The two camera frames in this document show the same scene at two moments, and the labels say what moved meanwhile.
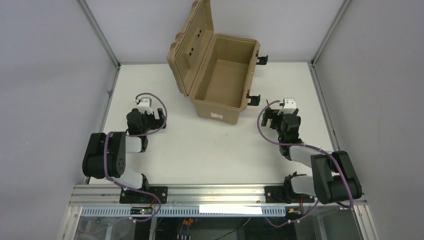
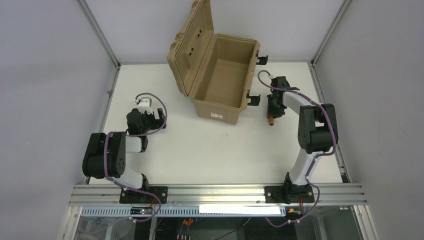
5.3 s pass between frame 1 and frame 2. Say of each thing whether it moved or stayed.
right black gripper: moved
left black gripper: stayed
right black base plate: stayed
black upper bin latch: stayed
